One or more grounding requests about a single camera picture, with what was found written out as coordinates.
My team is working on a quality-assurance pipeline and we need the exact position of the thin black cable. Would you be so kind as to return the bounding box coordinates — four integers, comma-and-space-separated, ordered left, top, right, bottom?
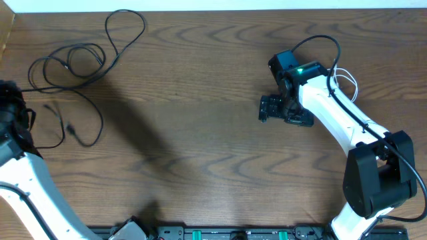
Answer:
27, 9, 147, 95

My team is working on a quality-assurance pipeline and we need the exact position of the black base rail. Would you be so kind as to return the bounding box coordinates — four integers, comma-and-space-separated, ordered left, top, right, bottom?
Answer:
88, 216, 409, 240

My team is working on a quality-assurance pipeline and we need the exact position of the black usb cable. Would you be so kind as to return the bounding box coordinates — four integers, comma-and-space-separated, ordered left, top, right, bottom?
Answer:
19, 88, 105, 150

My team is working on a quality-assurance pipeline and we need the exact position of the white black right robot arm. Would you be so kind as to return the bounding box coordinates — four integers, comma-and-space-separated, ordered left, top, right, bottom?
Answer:
259, 50, 417, 239

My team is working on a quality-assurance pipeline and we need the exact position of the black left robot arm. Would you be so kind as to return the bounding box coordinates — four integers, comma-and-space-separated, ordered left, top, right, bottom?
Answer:
1, 81, 99, 239

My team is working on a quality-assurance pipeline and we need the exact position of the white usb cable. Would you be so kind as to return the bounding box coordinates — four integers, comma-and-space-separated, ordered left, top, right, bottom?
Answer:
328, 59, 359, 103

